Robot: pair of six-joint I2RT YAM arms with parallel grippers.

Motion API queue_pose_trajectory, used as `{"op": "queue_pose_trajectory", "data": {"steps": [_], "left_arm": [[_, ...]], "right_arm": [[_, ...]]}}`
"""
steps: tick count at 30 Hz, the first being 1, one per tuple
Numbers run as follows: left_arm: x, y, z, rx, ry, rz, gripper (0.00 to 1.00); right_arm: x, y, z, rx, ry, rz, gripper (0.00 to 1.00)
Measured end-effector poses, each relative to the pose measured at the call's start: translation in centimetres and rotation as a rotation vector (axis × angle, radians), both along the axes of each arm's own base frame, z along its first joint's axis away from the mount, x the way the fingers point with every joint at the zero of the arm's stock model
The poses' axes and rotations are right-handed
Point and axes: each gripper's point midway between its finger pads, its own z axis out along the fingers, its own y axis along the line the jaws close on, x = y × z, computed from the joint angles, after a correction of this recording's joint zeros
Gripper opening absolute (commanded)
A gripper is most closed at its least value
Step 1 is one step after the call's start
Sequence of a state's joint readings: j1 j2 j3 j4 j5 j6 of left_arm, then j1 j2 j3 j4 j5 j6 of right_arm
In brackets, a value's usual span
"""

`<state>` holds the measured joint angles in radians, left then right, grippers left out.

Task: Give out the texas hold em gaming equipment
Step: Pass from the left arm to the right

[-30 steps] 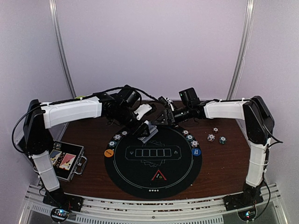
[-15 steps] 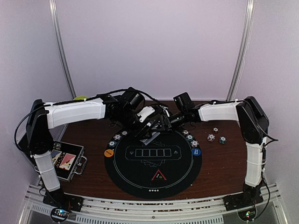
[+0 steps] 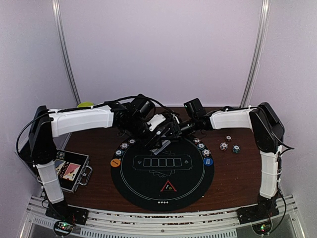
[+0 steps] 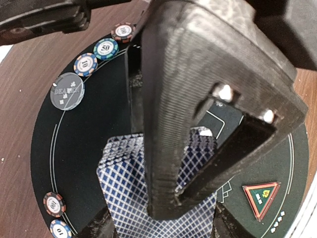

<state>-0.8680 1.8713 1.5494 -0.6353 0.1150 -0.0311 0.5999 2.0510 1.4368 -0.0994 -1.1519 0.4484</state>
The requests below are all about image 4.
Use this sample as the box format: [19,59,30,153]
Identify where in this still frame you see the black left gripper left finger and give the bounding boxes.
[73,207,116,238]

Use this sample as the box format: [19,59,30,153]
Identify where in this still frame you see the red black triangle marker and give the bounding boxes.
[242,181,281,222]

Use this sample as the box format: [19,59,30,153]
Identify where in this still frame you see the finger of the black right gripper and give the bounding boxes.
[133,0,307,211]

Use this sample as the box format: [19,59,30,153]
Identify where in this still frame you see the blue white chip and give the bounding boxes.
[73,53,98,77]
[50,219,72,238]

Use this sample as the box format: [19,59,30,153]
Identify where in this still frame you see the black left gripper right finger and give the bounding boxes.
[214,202,248,238]

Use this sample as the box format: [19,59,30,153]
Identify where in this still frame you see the blue playing card deck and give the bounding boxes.
[96,126,217,238]

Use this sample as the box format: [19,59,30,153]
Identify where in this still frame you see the round black poker mat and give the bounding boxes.
[31,30,309,238]

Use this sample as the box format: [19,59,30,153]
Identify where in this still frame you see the red chip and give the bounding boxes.
[111,22,135,43]
[43,191,66,218]

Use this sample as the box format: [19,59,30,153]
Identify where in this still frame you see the green chip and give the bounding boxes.
[94,38,119,60]

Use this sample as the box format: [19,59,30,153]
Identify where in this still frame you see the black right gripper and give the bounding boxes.
[247,0,317,71]

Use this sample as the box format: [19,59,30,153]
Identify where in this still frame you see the clear round dealer button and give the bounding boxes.
[50,72,85,111]

